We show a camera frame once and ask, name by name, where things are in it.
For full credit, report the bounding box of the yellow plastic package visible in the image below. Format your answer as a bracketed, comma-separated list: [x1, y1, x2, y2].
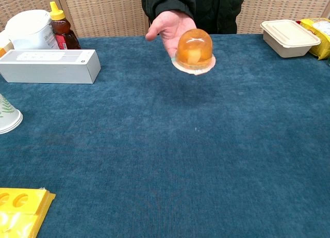
[0, 187, 56, 238]

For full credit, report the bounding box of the blue velvet tablecloth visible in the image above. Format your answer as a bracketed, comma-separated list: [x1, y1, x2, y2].
[0, 34, 330, 238]

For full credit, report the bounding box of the orange jelly cup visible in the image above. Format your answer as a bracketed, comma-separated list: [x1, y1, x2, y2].
[171, 29, 216, 76]

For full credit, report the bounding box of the paper cup with green leaves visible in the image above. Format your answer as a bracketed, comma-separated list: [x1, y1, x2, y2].
[0, 93, 24, 135]

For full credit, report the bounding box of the beige lidded food container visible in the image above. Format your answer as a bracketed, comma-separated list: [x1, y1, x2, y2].
[260, 19, 321, 59]

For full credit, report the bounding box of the person in black jacket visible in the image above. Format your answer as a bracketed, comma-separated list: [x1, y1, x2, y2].
[140, 0, 247, 35]

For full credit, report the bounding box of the yellow snack bag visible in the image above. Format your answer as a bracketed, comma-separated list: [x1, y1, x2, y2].
[296, 18, 330, 61]

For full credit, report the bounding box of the person's bare hand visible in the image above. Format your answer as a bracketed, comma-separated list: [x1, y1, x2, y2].
[145, 10, 198, 57]

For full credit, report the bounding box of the white and orange box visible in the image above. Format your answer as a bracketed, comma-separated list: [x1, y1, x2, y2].
[0, 30, 15, 58]

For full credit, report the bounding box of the white rectangular carton box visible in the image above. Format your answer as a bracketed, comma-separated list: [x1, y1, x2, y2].
[0, 49, 102, 85]

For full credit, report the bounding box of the white round canister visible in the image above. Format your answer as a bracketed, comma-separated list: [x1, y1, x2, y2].
[4, 9, 60, 51]

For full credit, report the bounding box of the woven rattan screen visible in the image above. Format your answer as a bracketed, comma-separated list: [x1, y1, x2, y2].
[0, 0, 330, 38]

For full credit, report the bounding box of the honey bottle with yellow cap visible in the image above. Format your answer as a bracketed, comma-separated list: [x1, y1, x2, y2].
[49, 1, 81, 50]

